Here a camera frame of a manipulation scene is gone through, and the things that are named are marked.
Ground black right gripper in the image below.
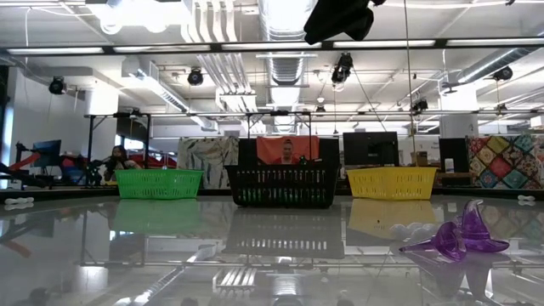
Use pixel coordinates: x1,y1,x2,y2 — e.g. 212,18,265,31
303,0,376,46

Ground purple plastic witch hat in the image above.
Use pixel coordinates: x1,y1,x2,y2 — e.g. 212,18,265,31
456,198,511,255
398,220,468,263

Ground white ceiling light fixture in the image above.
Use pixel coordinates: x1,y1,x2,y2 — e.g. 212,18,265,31
214,91,259,113

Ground black panel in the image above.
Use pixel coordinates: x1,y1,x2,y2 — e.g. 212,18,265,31
237,139,258,166
319,138,341,166

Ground wide black monitor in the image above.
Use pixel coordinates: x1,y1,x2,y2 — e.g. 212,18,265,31
343,132,400,167

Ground orange cloth backdrop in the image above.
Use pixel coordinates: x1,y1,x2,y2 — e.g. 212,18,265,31
256,135,320,165

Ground yellow plastic basket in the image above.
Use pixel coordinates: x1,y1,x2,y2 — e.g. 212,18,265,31
346,166,439,201

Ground leaf print cloth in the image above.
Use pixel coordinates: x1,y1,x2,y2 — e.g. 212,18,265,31
177,136,240,190

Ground narrow black monitor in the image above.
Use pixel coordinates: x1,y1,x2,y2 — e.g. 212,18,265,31
439,138,470,173

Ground black plastic basket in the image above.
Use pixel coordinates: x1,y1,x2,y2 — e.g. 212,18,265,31
224,164,342,209

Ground colourful patchwork quilt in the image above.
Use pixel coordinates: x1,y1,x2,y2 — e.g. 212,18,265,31
466,134,544,190

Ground green plastic basket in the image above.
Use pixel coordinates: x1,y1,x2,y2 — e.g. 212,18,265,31
114,168,205,200

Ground person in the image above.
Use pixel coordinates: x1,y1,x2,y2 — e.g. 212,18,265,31
104,144,144,184

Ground red equipment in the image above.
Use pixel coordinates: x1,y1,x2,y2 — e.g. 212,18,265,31
58,155,90,169

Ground dark monitor on stand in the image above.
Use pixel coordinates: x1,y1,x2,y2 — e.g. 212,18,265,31
32,139,63,168

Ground red bar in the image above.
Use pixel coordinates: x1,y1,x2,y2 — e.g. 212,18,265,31
7,153,43,173

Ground overhead frame bar with lights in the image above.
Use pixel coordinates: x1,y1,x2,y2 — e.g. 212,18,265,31
0,38,544,55

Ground black background rig frame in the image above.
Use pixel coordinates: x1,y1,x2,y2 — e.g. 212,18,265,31
84,109,544,188

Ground silver slanted ventilation duct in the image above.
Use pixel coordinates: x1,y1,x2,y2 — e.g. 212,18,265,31
456,45,544,85

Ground black metal table frame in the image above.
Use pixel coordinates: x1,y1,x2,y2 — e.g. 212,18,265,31
0,185,544,201

